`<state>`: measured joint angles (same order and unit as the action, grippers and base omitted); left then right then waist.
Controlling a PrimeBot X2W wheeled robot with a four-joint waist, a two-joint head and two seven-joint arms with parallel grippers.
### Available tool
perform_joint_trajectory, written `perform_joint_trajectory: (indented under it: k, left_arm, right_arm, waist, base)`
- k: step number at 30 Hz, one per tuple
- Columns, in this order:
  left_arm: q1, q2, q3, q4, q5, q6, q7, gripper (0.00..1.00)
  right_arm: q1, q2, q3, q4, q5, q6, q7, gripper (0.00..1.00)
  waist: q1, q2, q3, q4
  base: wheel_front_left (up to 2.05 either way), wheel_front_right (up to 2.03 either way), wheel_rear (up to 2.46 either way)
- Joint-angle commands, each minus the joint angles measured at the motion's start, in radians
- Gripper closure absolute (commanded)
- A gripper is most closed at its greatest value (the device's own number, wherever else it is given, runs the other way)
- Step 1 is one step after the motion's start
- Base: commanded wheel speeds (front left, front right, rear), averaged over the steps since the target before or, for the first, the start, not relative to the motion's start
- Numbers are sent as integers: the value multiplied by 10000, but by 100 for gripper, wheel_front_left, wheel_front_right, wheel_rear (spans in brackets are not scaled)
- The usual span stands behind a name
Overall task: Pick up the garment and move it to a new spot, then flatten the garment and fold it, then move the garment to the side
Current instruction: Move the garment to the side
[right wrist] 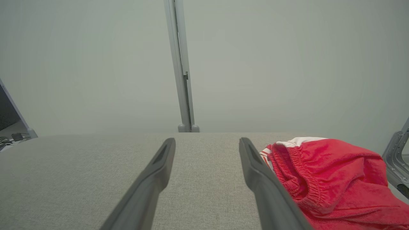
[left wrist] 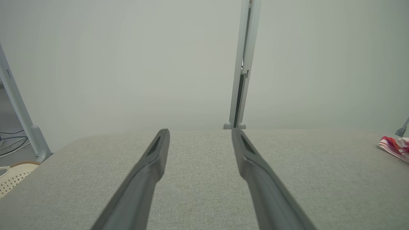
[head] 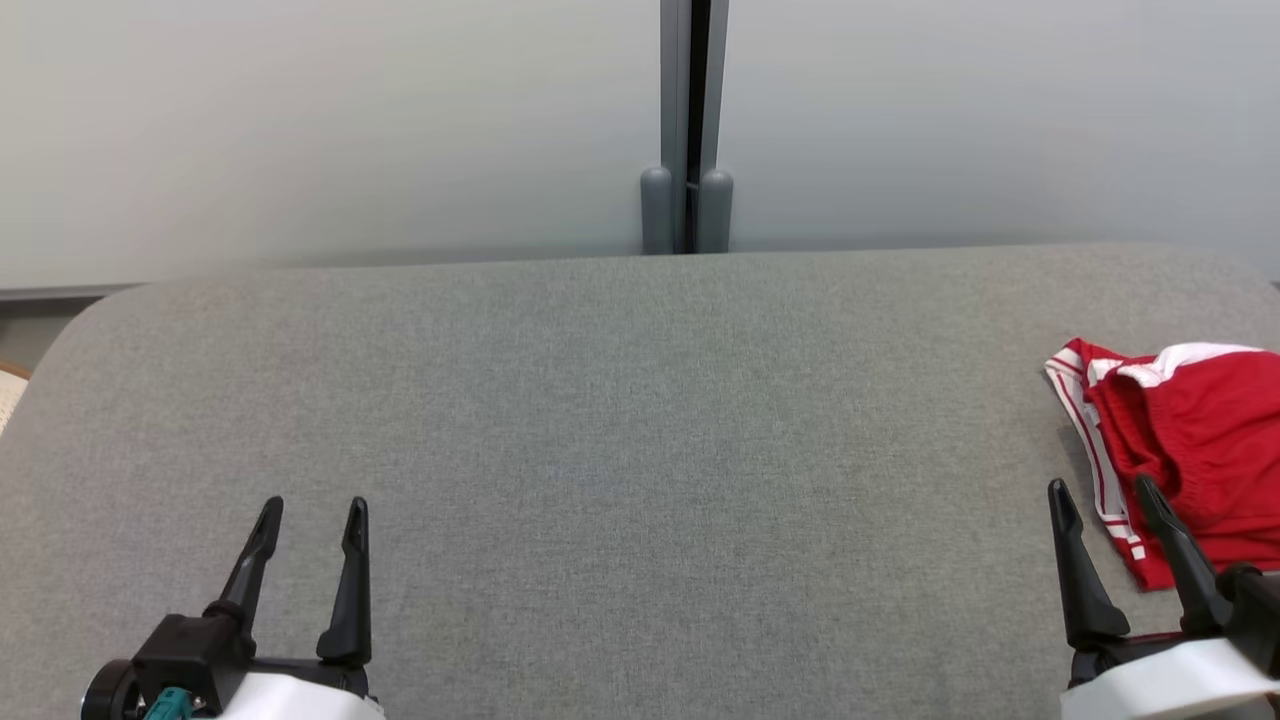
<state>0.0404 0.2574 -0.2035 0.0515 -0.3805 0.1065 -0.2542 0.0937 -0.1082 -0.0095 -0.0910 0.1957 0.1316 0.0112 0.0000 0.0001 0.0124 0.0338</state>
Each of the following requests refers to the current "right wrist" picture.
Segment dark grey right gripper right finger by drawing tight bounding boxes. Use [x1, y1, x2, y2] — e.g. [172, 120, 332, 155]
[239, 137, 313, 230]

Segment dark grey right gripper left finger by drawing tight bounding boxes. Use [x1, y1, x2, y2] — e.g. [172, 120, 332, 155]
[100, 138, 176, 230]

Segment red and white basketball jersey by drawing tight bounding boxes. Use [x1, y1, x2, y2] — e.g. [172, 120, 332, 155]
[260, 137, 328, 170]

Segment red shorts with white stripe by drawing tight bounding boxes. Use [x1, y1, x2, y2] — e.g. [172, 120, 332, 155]
[268, 138, 409, 230]

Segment grey fabric sofa cushion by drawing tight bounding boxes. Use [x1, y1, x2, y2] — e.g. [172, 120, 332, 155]
[0, 133, 409, 230]

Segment silver metal frame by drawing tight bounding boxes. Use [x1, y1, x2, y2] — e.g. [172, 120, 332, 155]
[382, 117, 409, 198]

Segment grey double partition post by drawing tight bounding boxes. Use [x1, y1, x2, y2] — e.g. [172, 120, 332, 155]
[164, 0, 200, 133]

